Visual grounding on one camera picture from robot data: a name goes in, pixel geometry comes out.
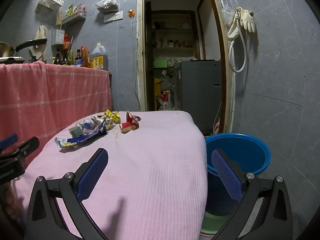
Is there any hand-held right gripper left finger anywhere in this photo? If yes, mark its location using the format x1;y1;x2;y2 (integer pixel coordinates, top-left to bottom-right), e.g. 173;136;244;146
25;148;109;240

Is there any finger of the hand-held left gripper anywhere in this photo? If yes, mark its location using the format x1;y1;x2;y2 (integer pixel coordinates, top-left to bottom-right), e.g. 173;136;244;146
0;133;18;153
0;137;40;165

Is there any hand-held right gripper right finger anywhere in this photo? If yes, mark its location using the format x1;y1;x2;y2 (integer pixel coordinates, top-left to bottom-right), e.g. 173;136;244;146
211;148;294;240

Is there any blue plastic basin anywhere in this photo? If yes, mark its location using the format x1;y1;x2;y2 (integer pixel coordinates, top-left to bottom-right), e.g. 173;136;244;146
204;133;272;217

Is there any white spotted wrapper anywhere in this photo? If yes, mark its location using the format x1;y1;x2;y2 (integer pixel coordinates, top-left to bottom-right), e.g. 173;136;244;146
91;115;108;130

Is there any red wrapper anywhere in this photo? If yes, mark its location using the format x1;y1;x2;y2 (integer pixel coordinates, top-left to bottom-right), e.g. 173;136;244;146
119;110;142;133

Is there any person's left hand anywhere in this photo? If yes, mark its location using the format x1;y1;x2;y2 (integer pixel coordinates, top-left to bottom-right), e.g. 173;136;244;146
0;180;24;222

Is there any green plastic basin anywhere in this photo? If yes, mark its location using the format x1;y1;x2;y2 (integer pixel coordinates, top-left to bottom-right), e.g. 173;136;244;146
200;211;237;236

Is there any red checked cloth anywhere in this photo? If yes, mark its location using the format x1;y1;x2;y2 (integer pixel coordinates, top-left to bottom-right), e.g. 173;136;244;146
0;61;112;155

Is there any induction cooker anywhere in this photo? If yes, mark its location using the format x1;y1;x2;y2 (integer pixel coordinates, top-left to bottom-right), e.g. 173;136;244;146
0;57;25;64

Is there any red white sack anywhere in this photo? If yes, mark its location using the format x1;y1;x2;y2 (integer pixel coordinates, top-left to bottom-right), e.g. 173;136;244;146
157;91;177;111

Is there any black frying pan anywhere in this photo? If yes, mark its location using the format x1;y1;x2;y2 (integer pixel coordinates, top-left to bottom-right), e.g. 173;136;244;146
0;38;47;57

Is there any beige hanging towel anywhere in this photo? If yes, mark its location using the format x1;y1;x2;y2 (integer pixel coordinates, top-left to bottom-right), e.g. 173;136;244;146
29;25;48;62

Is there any yellow bag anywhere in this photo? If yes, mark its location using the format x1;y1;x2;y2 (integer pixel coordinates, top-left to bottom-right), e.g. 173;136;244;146
154;77;163;97

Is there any large oil bottle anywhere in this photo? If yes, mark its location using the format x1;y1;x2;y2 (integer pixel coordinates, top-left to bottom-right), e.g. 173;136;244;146
90;42;108;70

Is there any dark wooden door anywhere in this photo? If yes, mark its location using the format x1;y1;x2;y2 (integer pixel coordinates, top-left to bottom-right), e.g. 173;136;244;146
145;1;153;110

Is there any cream rubber glove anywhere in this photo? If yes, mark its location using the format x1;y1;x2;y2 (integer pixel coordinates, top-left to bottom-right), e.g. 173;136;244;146
241;9;256;33
227;7;242;40

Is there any wooden shelf unit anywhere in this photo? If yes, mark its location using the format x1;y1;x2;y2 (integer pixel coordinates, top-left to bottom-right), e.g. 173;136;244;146
151;10;198;60

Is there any filled clear plastic bag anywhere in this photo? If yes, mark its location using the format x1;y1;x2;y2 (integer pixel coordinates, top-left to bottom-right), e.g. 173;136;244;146
96;0;119;12

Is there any empty clear plastic bag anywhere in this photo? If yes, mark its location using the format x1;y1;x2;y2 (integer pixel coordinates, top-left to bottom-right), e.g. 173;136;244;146
221;1;234;25

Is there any grey metal wall box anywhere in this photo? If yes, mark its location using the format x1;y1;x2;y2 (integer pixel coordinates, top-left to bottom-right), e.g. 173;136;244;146
51;28;66;46

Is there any white hose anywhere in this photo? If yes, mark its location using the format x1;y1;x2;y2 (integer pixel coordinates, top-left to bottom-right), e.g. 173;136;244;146
229;10;247;73

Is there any wooden door frame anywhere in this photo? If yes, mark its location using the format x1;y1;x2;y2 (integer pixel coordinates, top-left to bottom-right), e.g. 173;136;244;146
136;0;235;135

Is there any white cable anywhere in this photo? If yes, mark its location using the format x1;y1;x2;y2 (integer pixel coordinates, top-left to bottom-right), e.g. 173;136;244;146
131;17;140;105

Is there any wall shelf rack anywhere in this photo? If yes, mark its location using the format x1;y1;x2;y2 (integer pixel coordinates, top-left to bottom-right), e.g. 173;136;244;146
61;11;87;25

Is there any white wall basket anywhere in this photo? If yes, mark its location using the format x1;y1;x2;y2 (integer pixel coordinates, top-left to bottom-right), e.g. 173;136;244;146
37;0;64;14

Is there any white wall socket panel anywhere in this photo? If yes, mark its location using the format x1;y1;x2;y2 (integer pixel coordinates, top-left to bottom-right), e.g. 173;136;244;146
104;10;124;23

